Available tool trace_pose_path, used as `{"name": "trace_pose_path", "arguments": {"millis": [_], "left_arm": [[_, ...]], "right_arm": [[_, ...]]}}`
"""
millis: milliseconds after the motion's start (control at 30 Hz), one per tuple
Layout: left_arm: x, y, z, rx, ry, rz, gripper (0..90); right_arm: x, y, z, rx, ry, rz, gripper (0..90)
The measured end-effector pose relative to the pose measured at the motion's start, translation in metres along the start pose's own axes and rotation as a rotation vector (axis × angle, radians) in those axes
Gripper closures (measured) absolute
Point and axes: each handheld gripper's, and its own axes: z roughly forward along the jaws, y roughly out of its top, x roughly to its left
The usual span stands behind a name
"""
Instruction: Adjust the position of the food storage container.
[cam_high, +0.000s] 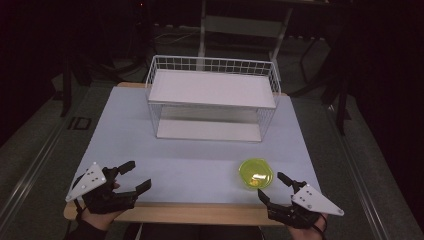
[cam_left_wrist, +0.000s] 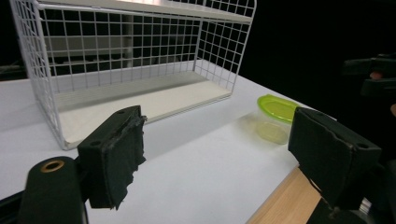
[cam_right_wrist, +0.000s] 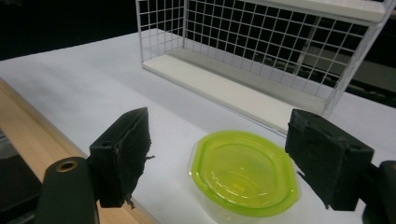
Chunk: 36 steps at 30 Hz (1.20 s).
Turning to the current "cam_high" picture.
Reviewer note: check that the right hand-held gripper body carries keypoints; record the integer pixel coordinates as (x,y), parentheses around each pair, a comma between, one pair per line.
(301,206)

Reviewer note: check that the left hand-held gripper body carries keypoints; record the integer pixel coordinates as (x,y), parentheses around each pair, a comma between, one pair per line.
(96,190)

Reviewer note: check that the yellow-green plastic plate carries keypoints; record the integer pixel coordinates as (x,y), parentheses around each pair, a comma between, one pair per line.
(256,173)

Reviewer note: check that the person's right hand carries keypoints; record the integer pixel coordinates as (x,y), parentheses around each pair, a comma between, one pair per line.
(308,231)

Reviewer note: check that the person's left hand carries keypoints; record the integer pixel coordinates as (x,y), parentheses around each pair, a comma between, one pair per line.
(100,218)

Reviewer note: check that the black stand legs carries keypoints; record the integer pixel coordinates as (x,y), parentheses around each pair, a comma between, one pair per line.
(330,76)
(71,76)

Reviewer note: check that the metal frame stand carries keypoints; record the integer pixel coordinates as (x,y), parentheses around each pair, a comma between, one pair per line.
(245,28)

